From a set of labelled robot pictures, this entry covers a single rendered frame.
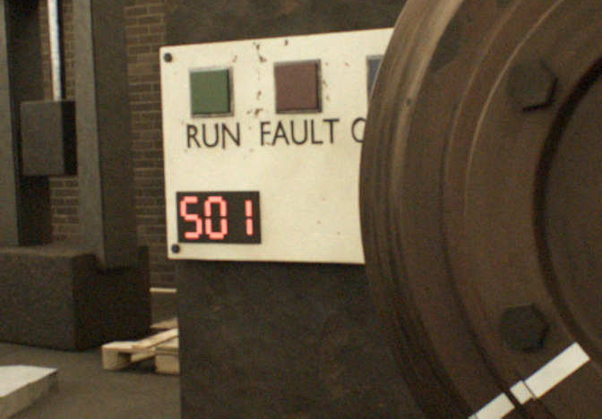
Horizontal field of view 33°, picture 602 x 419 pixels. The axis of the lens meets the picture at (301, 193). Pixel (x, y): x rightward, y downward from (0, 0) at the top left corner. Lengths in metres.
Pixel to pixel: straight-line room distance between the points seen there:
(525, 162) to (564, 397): 0.12
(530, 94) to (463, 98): 0.08
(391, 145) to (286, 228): 0.21
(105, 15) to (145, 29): 2.19
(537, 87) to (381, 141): 0.15
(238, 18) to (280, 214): 0.17
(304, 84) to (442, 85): 0.22
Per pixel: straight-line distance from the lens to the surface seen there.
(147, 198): 8.17
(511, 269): 0.53
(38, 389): 4.94
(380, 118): 0.64
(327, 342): 0.84
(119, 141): 5.99
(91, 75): 5.93
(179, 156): 0.87
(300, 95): 0.81
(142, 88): 8.17
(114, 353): 5.40
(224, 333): 0.89
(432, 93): 0.61
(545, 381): 0.54
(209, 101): 0.85
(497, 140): 0.53
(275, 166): 0.82
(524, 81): 0.52
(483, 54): 0.58
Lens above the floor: 1.16
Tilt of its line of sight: 3 degrees down
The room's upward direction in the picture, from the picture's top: 2 degrees counter-clockwise
